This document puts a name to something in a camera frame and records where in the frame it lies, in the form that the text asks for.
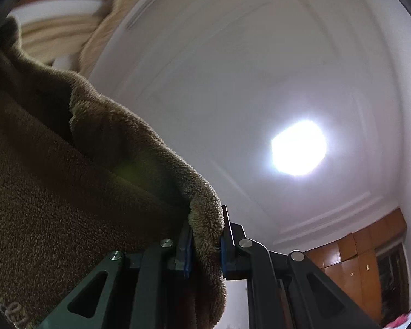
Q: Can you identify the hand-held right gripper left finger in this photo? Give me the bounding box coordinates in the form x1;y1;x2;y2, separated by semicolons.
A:
38;223;194;329

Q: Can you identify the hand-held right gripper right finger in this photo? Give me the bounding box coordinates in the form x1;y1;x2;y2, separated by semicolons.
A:
220;205;381;329

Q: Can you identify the brown fleece garment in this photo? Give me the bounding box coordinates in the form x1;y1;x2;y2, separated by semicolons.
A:
0;15;228;329

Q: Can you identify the wooden wardrobe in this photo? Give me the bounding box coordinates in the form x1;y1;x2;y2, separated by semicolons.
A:
303;206;411;328

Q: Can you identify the ceiling light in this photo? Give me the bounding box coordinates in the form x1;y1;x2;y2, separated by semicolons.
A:
271;120;328;177

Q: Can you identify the pink printed cloth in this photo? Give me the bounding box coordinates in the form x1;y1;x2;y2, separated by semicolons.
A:
384;302;411;329

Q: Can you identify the beige curtain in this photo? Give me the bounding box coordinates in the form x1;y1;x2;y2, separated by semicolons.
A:
19;0;141;76

